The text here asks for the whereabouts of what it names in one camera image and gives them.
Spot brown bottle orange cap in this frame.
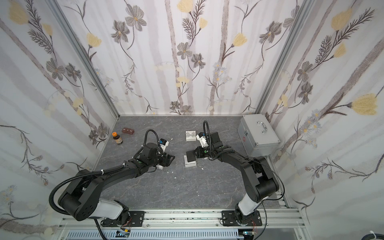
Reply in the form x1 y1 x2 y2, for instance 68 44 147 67
112 132 123 145

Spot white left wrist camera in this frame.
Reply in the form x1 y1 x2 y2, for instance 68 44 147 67
159 138 169 153

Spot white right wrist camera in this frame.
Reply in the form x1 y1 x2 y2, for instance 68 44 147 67
196 132 209 148

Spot dark grey foam insert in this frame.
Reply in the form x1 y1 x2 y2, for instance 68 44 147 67
186 151 196 163

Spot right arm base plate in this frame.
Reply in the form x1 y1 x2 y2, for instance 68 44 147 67
221 210 263 227

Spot silver aluminium first aid case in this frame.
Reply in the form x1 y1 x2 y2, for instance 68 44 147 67
238 114 281 157

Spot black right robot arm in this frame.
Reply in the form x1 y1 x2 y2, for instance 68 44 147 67
187 120 286 219

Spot white jewelry box base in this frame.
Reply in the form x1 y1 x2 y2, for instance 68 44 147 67
184 155 197 168

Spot far white bow gift box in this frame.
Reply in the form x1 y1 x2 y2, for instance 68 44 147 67
186 131 197 142

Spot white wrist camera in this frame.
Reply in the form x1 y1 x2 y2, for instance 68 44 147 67
159 138 169 153
196 132 209 148

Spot aluminium mounting rail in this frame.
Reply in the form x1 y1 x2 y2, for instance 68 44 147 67
58 208 307 232

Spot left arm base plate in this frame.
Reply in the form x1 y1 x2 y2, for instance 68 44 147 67
101 211 145 228

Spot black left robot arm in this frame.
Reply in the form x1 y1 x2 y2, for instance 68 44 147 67
49 138 175 221

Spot white slotted cable duct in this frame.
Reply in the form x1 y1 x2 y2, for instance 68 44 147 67
65 229 244 240

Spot small brown block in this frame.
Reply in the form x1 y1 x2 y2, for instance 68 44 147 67
122 128 135 135

